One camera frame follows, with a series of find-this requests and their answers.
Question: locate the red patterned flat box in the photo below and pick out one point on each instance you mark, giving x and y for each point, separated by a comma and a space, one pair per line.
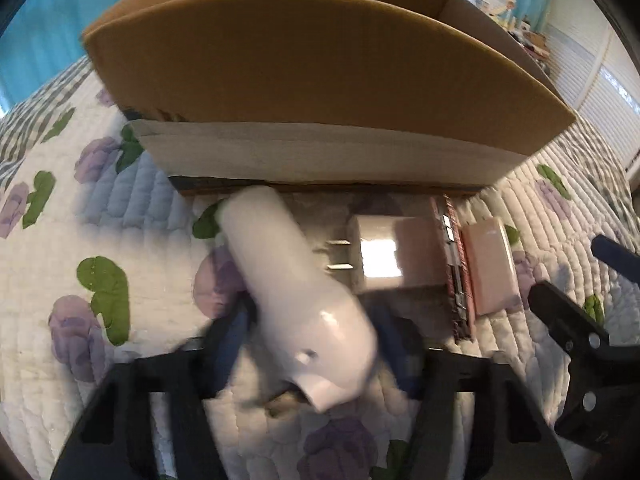
457, 270

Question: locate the white plastic bottle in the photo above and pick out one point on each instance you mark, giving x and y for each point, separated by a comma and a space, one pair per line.
300, 290

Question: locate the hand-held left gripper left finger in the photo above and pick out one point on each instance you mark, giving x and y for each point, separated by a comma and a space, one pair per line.
239, 331

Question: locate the white power adapter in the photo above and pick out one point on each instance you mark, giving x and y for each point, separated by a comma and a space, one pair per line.
390, 255

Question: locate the brown cardboard box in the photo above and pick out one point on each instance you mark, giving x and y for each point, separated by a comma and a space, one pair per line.
320, 85

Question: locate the floral quilted blanket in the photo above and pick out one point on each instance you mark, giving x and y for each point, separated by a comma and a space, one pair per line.
100, 240

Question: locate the white louvered door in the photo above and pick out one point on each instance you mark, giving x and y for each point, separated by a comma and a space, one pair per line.
595, 55

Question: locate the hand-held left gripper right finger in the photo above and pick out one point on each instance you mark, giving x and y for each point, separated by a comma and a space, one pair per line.
400, 360

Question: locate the blue curtain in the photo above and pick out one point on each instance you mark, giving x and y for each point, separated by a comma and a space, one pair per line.
60, 15

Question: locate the pink rectangular box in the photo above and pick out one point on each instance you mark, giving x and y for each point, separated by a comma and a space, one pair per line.
492, 265

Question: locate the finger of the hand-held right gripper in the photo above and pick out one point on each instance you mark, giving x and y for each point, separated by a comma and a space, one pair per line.
617, 255
575, 330

